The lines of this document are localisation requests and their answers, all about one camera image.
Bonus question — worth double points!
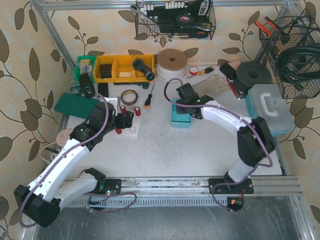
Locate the wire basket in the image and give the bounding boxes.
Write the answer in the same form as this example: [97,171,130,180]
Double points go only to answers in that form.
[129,0,216,42]
[259,14,320,99]

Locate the green pipe wrench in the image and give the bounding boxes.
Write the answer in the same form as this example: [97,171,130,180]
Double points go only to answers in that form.
[113,82,150,90]

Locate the silver wrench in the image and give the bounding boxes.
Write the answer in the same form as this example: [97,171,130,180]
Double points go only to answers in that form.
[129,5,159,25]

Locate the white cable spool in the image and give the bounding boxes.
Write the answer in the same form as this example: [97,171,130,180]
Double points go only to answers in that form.
[156,48,188,82]

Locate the pink sanding disc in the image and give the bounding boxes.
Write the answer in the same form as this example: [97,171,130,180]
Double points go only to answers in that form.
[56,128,73,147]

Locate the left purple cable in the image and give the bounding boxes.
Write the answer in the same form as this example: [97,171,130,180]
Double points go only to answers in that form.
[19,92,138,228]

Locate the black box in bin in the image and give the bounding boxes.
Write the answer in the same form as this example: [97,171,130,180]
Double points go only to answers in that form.
[99,64,112,79]

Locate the grey pipe fitting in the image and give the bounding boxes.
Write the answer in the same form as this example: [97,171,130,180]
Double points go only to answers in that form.
[132,58,155,82]

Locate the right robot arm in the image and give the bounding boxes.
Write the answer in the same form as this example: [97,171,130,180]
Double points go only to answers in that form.
[174,83,276,194]

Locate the right wire basket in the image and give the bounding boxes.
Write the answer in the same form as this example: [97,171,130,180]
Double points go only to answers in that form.
[259,14,320,99]

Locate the yellow black screwdriver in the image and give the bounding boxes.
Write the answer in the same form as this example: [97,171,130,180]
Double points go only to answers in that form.
[187,66,215,79]

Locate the black aluminium extrusion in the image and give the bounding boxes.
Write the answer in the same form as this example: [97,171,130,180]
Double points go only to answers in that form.
[97,83,109,98]

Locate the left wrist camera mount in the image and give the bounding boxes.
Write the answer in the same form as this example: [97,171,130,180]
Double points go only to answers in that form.
[104,96,121,108]

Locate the green storage bin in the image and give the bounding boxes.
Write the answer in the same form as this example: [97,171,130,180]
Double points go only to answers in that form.
[73,55,97,83]

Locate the orange handled pliers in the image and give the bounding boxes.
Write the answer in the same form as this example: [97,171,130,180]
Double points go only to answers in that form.
[254,16,279,38]

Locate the black orange screwdriver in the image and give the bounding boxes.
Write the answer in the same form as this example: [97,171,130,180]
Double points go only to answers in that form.
[144,83,155,109]

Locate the black spool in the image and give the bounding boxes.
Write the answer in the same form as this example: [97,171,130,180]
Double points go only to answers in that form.
[233,61,272,94]

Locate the top wire basket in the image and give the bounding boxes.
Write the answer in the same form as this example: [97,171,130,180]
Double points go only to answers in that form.
[129,0,216,42]

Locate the brown tape roll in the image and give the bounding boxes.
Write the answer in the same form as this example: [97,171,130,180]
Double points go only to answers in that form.
[120,89,139,106]

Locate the canvas work glove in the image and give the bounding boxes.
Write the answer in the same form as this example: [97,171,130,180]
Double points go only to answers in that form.
[192,74,230,98]

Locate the red large spring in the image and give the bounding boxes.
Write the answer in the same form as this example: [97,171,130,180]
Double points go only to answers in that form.
[120,105,127,115]
[115,128,122,134]

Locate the red white tape roll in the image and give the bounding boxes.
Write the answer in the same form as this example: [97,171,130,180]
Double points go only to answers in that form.
[189,66,198,76]

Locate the yellow storage bin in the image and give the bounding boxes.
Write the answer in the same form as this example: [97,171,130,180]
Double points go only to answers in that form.
[93,54,155,83]

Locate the black electrical tape roll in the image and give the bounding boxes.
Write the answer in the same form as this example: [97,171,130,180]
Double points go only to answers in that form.
[174,14,195,26]

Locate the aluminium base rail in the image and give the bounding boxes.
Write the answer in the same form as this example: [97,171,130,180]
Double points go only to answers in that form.
[67,176,302,208]

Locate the teal plastic spring tray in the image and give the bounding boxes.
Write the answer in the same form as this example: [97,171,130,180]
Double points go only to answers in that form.
[170,104,192,129]

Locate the teal clear toolbox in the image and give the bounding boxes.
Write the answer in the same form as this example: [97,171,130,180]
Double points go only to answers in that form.
[245,84,295,137]

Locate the black digital meter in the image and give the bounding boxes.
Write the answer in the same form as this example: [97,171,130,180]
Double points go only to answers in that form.
[79,73,96,98]

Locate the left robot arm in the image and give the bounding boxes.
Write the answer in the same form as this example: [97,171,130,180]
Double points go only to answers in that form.
[13,101,135,228]

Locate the black sanding block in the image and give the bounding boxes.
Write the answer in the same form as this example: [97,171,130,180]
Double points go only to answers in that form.
[219,63,237,80]

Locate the white peg base plate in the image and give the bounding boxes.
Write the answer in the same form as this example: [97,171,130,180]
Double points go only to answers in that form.
[114,105,143,138]

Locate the black coiled hose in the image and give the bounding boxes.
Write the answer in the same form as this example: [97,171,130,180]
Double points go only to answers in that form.
[276,42,320,91]

